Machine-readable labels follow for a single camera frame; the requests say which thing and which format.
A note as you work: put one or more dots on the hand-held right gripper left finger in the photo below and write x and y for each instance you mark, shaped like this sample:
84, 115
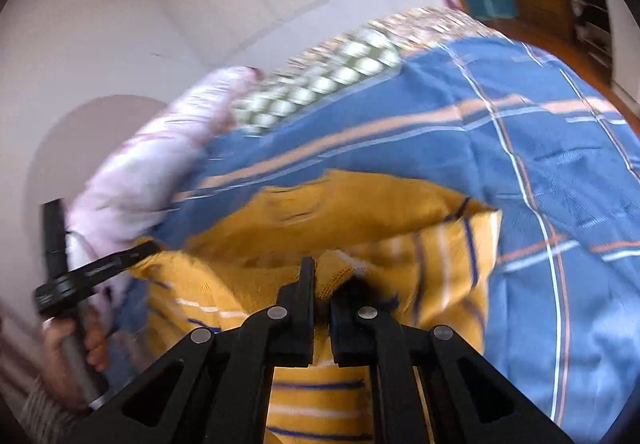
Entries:
302, 324

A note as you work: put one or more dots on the person's left forearm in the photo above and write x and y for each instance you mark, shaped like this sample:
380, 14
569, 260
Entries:
35, 414

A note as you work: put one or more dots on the blue plaid bed sheet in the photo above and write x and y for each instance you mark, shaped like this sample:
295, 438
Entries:
450, 148

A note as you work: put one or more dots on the pale arched headboard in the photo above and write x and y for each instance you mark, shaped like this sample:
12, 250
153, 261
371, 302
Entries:
75, 148

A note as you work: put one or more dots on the person's left hand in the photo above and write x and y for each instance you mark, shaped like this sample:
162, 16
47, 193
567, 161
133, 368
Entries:
62, 364

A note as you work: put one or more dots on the floral patterned mattress cover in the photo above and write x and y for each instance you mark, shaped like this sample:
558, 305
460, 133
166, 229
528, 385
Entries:
435, 23

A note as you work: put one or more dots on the green white checkered pillow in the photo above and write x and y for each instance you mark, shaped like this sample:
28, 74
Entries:
320, 83

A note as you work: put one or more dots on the pink white rolled quilt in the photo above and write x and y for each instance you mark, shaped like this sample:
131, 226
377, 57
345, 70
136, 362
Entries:
150, 153

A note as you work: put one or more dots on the yellow striped sweater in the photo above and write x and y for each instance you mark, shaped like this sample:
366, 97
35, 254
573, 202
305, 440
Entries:
350, 209

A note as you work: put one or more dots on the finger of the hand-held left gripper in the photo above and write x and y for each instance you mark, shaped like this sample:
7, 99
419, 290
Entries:
115, 264

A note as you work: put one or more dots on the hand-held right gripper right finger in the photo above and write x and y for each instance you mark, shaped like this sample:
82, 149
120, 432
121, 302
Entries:
345, 329

